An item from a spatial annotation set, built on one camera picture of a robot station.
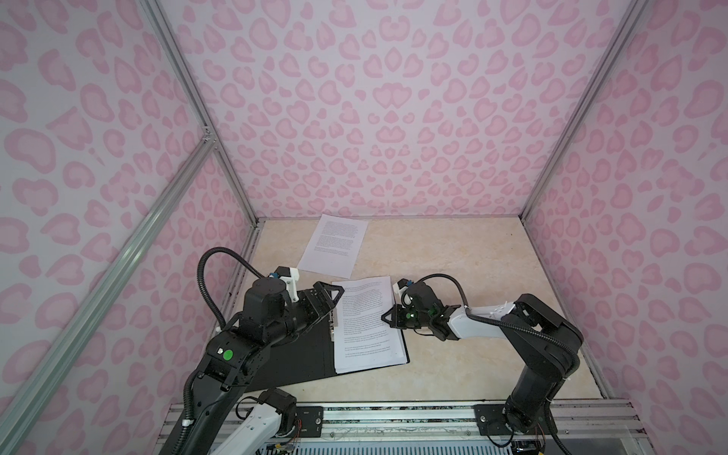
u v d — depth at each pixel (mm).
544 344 435
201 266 471
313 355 885
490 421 736
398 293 838
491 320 487
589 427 727
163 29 708
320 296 570
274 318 502
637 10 687
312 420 732
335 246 1105
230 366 423
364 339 873
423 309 728
